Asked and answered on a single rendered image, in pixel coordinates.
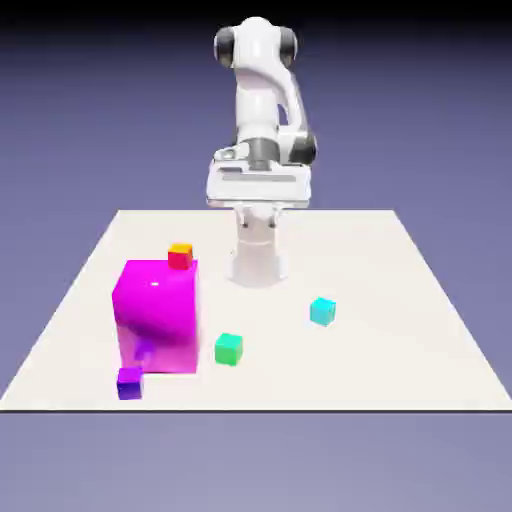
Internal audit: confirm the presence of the small green cube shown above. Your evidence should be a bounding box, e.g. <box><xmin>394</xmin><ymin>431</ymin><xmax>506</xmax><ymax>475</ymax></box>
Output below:
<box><xmin>213</xmin><ymin>332</ymin><xmax>244</xmax><ymax>368</ymax></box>

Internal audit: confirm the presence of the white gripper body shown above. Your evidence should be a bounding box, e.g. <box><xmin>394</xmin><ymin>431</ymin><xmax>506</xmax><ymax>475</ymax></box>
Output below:
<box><xmin>205</xmin><ymin>159</ymin><xmax>313</xmax><ymax>210</ymax></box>

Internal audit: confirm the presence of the large magenta box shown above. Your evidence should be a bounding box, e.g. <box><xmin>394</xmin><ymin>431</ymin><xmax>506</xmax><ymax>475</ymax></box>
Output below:
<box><xmin>111</xmin><ymin>258</ymin><xmax>200</xmax><ymax>376</ymax></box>

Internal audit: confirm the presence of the small purple cube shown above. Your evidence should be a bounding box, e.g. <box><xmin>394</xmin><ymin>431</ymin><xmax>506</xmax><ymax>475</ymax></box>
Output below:
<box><xmin>116</xmin><ymin>366</ymin><xmax>145</xmax><ymax>402</ymax></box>

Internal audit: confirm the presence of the small cyan cube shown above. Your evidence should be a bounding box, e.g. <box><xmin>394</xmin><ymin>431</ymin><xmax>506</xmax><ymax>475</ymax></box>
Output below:
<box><xmin>309</xmin><ymin>296</ymin><xmax>338</xmax><ymax>328</ymax></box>

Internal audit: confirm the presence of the small red cube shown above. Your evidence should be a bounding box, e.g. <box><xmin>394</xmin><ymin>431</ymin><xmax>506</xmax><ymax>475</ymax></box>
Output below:
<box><xmin>167</xmin><ymin>242</ymin><xmax>194</xmax><ymax>272</ymax></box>

